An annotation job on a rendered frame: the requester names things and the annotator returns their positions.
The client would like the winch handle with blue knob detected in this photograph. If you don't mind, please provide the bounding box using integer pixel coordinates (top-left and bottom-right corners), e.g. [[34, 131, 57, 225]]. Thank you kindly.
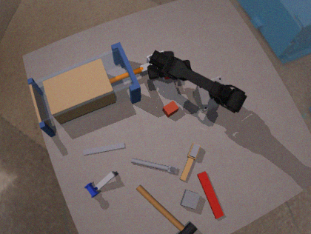
[[85, 172, 118, 197]]

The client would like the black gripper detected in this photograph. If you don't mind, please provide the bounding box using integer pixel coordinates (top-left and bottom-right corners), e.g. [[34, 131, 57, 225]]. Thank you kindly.
[[147, 60, 190, 79]]

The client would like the red flat bar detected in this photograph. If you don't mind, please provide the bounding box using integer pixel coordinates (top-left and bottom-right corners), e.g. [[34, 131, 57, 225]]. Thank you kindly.
[[197, 171, 224, 219]]

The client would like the wooden-handled black mallet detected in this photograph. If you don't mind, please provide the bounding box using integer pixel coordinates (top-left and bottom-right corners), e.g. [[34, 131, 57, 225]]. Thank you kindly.
[[137, 185, 197, 234]]

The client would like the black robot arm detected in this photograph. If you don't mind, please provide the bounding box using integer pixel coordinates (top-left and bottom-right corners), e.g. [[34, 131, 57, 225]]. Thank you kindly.
[[149, 50, 247, 113]]

